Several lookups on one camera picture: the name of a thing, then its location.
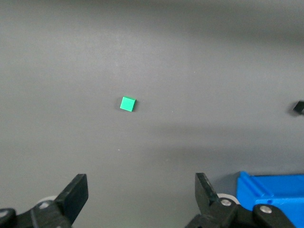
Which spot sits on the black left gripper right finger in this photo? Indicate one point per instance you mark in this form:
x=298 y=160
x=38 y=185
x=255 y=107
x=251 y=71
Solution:
x=204 y=194

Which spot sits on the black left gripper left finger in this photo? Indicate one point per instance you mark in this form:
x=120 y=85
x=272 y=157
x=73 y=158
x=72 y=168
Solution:
x=73 y=197

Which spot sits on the small green cube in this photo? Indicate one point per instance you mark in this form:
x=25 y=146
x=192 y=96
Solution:
x=127 y=104

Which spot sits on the small black cube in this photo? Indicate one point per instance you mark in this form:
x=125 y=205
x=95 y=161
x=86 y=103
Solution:
x=299 y=107

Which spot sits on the blue plastic storage bin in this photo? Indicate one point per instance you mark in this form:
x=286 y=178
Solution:
x=280 y=190

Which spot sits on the dark grey table mat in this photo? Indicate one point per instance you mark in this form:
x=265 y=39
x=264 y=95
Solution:
x=71 y=71

